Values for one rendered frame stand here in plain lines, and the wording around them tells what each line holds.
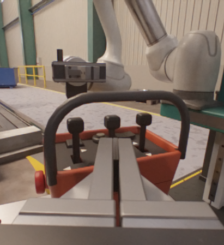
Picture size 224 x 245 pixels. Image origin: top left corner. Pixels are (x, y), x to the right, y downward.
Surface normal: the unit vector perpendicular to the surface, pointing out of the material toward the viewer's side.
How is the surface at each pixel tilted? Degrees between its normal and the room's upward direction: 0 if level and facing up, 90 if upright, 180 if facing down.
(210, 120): 90
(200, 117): 90
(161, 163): 97
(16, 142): 71
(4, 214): 0
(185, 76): 92
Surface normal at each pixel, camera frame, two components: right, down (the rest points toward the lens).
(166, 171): 0.36, 0.38
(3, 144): 0.67, -0.10
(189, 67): -0.60, 0.18
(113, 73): 0.37, 0.17
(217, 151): -0.83, 0.14
